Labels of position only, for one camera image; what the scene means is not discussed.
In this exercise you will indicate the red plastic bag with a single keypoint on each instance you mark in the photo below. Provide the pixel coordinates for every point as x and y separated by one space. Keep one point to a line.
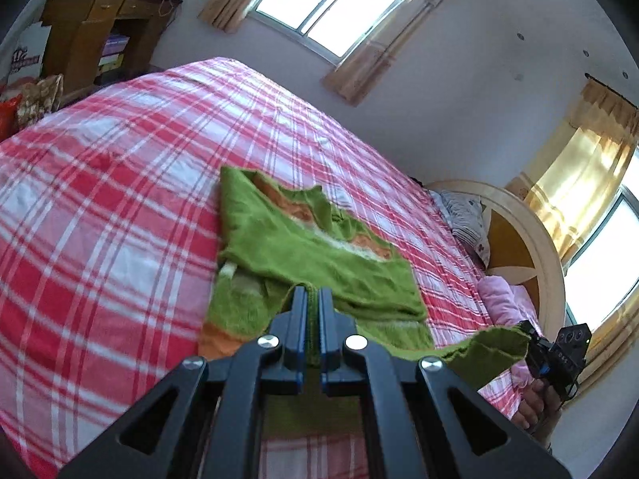
9 117

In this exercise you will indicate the dark curtain rod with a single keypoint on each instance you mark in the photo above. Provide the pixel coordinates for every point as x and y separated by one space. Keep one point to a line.
611 91

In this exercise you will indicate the white paper bag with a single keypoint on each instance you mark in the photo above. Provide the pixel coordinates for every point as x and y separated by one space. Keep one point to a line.
30 55

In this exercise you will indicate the red plaid bed sheet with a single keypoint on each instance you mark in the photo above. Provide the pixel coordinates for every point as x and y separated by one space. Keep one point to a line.
100 184

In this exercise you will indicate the pink blanket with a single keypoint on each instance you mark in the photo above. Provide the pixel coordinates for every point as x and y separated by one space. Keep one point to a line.
499 299

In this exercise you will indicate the pale flat box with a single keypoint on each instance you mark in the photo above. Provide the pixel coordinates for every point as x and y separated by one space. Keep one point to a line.
111 61

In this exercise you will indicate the person's right forearm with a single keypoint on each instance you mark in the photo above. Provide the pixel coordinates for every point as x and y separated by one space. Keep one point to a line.
551 434

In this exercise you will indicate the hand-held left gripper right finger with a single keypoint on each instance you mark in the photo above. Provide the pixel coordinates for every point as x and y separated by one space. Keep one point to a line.
327 344

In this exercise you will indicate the wooden bed headboard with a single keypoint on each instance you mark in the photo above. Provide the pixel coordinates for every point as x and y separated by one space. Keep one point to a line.
509 244

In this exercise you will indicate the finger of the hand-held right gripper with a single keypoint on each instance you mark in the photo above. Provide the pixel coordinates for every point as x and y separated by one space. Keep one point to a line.
539 364
530 333

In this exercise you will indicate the brown wooden desk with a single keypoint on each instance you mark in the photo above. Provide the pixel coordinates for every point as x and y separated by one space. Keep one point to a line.
75 25

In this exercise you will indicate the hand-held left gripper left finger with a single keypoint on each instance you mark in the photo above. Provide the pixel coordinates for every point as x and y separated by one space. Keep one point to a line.
298 344

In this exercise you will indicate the green striped knit sweater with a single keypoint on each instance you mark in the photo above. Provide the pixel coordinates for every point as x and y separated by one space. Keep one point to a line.
299 249

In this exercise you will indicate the yellow sheer curtain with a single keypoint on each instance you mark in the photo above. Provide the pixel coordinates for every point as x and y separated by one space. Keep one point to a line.
579 174
614 344

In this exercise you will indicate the blue flat box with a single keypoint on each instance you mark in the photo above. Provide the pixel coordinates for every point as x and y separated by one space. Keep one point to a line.
116 44

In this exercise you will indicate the sliding glass window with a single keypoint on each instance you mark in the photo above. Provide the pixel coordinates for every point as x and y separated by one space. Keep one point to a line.
604 259
324 5

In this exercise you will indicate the person's right hand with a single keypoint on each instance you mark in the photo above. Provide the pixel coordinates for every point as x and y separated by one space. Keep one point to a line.
535 403

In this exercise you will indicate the patterned grey pillow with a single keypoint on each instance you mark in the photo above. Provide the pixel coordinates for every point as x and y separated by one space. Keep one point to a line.
467 224

